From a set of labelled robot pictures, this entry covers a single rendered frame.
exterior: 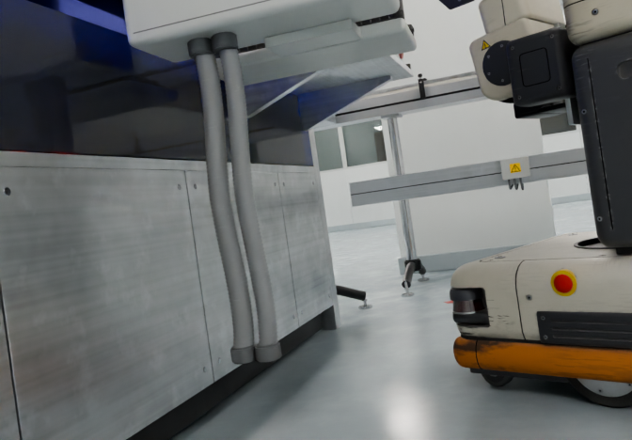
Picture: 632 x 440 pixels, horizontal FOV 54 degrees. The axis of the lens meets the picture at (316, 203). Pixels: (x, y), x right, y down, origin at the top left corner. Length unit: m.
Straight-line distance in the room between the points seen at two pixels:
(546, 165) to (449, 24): 1.11
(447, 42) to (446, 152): 0.61
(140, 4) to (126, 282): 0.52
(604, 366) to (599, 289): 0.14
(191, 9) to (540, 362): 0.96
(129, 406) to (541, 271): 0.83
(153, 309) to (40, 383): 0.31
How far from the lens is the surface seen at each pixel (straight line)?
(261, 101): 1.73
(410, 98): 2.97
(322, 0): 1.12
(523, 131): 3.52
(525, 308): 1.34
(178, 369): 1.36
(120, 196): 1.24
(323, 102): 2.20
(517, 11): 1.55
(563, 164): 2.93
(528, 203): 3.52
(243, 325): 1.20
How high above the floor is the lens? 0.45
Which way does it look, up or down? level
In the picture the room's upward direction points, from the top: 8 degrees counter-clockwise
